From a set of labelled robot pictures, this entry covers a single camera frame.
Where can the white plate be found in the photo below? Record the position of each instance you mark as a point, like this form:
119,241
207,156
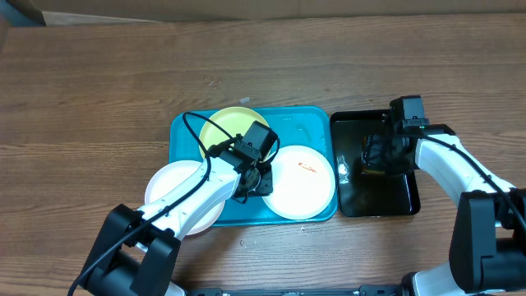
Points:
169,177
303,183

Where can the black water tray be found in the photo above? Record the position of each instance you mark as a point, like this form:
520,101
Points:
360,194

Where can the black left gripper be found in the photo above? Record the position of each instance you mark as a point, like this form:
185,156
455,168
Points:
265,185

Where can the cardboard backdrop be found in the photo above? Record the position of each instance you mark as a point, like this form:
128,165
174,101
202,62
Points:
216,10

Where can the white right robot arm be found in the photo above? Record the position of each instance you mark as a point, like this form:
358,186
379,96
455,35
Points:
487,248

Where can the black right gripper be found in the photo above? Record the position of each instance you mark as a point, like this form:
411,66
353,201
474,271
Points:
405,169

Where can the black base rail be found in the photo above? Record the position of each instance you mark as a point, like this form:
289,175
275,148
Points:
363,290

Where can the blue plastic tray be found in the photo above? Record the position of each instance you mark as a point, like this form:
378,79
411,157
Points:
298,125

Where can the yellow plate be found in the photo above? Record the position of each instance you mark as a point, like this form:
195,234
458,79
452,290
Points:
234,120

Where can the green yellow sponge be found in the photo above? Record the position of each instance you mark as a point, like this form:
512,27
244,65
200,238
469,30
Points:
373,155

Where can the small tape scrap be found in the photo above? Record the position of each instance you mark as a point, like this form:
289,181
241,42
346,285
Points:
245,100

